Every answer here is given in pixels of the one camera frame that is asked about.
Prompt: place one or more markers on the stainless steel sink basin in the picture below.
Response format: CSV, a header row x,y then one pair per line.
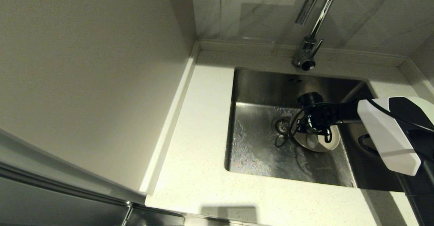
x,y
251,151

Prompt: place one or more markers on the chrome gooseneck faucet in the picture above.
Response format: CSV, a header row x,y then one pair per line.
x,y
307,54

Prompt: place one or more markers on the white ceramic spoon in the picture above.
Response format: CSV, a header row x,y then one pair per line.
x,y
312,140

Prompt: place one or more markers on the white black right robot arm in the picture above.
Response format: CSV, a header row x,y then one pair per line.
x,y
393,134

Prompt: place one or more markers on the grey metal cabinet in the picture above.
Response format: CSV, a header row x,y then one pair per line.
x,y
51,199

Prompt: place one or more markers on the round metal drain strainer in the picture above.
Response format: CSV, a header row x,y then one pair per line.
x,y
279,126

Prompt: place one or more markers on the cream round plate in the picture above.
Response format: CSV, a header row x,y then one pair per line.
x,y
322,144

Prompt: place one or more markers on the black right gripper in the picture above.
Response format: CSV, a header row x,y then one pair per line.
x,y
322,115

